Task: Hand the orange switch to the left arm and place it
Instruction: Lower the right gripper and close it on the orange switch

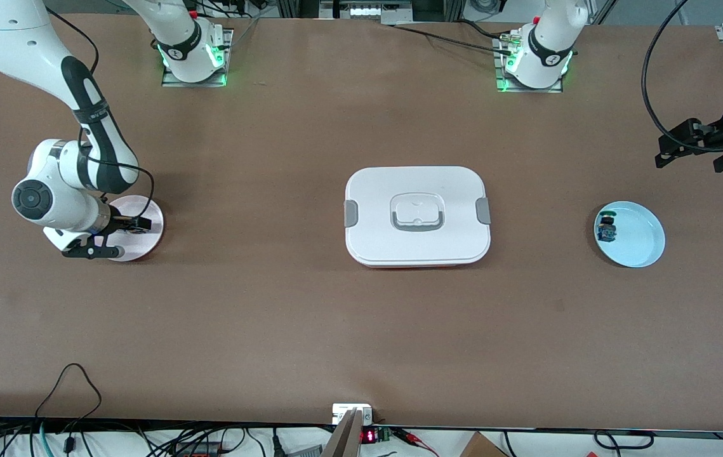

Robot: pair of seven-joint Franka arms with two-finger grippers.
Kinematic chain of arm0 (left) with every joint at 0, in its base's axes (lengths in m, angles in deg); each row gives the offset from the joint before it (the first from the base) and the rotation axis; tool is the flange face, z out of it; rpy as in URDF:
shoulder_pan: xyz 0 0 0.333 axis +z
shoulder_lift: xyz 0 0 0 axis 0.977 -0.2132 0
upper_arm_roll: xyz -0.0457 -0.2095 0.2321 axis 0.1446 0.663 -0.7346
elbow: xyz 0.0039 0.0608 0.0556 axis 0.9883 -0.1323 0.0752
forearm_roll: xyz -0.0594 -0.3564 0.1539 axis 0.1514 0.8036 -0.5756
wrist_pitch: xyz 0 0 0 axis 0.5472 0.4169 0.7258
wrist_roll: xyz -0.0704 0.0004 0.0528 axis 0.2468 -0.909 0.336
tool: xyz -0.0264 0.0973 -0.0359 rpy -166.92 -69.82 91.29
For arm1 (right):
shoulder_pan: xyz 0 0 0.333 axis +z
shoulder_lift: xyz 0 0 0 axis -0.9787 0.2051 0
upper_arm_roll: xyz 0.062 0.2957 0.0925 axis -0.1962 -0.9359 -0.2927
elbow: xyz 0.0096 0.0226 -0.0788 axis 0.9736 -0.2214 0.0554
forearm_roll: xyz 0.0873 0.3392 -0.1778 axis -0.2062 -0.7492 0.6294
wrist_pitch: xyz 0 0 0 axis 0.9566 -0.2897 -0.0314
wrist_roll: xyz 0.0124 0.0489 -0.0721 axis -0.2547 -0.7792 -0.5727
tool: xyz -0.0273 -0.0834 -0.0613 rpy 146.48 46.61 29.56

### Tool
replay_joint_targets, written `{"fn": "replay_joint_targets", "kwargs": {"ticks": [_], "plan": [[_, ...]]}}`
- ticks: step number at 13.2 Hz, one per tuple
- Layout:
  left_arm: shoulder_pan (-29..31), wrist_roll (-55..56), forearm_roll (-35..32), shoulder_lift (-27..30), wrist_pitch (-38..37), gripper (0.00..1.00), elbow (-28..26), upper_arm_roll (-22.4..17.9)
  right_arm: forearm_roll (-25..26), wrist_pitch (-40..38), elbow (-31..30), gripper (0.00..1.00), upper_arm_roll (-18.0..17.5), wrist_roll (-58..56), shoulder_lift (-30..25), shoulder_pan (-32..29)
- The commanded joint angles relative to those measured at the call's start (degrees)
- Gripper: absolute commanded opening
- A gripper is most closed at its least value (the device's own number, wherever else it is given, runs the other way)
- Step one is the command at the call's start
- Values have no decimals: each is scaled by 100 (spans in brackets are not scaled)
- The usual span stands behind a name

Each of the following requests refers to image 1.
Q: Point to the white table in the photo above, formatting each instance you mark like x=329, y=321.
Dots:
x=558, y=447

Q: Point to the white connector strip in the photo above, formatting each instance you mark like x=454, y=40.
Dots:
x=366, y=12

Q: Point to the brown cardboard box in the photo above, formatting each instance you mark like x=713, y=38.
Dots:
x=478, y=447

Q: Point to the grey camera pole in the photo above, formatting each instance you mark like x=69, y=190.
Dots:
x=342, y=444

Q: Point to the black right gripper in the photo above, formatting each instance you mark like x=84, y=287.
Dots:
x=121, y=223

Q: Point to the light blue round plate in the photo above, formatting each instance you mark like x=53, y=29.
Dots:
x=640, y=241

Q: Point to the pink round plate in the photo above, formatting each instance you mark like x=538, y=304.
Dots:
x=145, y=244

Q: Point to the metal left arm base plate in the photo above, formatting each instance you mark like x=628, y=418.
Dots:
x=526, y=90

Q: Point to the red test clip leads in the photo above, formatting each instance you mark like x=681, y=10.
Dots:
x=415, y=439

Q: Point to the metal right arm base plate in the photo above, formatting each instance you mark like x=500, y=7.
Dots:
x=228, y=60

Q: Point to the white lidded box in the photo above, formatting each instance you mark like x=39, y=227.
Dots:
x=374, y=235

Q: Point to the white socket block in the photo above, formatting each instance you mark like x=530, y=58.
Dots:
x=342, y=411

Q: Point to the red LED display module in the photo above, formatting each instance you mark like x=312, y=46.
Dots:
x=369, y=437

